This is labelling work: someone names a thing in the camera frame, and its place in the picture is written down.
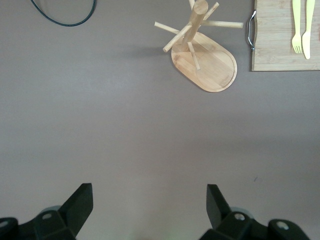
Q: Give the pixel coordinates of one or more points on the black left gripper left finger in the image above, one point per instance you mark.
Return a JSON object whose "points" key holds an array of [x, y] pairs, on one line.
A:
{"points": [[72, 212]]}

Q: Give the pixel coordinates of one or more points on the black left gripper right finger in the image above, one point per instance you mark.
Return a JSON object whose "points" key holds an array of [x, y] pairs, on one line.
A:
{"points": [[220, 215]]}

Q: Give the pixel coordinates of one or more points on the wooden mug rack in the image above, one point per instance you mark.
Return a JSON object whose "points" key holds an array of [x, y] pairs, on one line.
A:
{"points": [[212, 67]]}

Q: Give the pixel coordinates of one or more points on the yellow plastic knife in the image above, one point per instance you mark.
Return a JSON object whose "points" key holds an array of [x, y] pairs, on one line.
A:
{"points": [[307, 42]]}

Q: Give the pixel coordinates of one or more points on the yellow plastic fork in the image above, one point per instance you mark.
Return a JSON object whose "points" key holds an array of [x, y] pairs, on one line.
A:
{"points": [[296, 25]]}

